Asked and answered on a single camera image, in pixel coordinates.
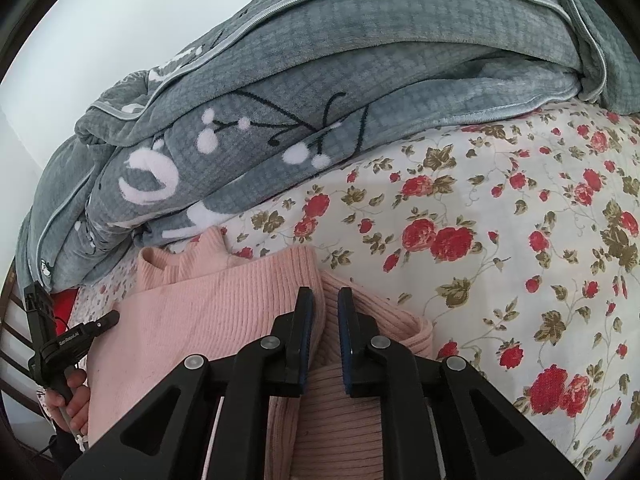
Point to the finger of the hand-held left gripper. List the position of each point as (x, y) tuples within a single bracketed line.
[(106, 321)]

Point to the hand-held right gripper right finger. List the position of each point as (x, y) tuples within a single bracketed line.
[(345, 330)]

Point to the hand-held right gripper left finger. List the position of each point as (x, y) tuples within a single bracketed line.
[(306, 330)]

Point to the pink ribbed sweater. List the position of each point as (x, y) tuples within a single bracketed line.
[(200, 310)]

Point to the person's left hand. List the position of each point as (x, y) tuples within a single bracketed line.
[(75, 410)]

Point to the red pillow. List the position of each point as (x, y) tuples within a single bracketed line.
[(62, 310)]

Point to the floral bed sheet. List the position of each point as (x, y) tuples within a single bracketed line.
[(500, 185)]

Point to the grey floral blanket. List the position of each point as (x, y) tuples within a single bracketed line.
[(350, 60)]

